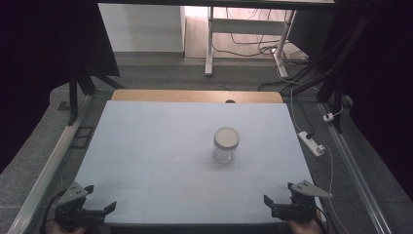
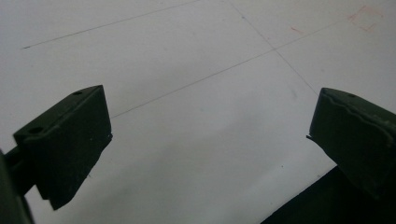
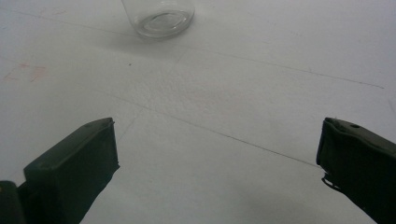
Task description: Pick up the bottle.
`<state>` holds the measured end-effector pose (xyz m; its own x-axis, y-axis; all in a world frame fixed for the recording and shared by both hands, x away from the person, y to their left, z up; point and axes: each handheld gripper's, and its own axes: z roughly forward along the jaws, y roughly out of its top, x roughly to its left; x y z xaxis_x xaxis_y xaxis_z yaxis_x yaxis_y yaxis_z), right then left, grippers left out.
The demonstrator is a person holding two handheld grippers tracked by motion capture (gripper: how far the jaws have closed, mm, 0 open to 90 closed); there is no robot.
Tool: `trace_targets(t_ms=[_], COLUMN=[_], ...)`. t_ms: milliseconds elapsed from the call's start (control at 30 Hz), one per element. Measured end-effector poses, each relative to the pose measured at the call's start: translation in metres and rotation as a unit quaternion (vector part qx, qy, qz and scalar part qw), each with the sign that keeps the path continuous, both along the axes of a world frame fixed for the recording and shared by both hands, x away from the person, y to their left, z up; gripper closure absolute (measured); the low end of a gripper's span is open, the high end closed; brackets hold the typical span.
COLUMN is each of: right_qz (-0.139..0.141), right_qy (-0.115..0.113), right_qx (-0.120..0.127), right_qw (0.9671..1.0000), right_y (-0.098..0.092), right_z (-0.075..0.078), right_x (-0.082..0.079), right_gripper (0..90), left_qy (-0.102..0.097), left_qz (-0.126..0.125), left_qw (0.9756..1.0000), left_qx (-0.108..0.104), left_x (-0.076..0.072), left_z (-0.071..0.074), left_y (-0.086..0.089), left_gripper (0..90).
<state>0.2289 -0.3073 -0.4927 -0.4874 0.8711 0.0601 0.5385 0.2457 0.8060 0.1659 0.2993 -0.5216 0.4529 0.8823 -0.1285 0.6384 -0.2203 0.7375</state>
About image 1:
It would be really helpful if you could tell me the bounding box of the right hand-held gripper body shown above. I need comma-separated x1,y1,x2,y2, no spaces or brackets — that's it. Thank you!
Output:
271,179,334,224

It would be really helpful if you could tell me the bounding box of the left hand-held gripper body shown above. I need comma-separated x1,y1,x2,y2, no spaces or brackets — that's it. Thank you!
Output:
53,181,106,229

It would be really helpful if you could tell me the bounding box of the white round jar lid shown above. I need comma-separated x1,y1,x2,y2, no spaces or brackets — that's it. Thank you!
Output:
212,126,241,151

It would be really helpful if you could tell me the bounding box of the person's right hand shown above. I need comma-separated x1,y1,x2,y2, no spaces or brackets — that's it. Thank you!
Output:
286,218,323,234

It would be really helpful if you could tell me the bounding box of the person's left hand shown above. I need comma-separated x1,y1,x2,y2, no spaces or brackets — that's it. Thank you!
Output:
47,224,88,234

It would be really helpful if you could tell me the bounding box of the white power strip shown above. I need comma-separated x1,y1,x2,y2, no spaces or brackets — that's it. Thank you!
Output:
297,131,326,158

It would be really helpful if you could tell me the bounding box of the light blue table mat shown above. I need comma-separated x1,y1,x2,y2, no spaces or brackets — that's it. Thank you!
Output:
75,99,325,226

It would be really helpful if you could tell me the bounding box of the black metal stand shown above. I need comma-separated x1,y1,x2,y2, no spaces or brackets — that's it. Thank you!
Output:
281,13,376,135
66,63,127,127

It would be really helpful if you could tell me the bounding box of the wooden table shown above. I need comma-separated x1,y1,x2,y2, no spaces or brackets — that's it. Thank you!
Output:
110,89,284,104

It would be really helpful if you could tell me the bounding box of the black curtain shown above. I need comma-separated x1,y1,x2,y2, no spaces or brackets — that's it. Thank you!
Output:
0,0,122,174
324,0,413,200

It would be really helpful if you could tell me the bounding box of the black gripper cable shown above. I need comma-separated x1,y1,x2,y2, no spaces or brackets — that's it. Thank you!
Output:
39,189,67,234
315,206,329,234

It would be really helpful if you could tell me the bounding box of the thin white cable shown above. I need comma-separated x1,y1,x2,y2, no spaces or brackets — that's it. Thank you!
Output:
320,142,351,234

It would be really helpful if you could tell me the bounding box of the metal floor rail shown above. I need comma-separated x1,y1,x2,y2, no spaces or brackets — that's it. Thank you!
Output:
6,94,95,234
317,101,394,234

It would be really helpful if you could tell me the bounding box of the black floor bracket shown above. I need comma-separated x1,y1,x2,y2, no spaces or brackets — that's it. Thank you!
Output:
69,126,95,150

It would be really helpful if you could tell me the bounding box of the tangle of floor cables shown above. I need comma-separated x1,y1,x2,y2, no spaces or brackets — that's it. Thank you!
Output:
212,8,310,67

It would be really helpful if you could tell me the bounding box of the white desk frame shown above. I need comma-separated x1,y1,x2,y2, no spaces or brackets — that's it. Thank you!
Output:
204,6,297,79

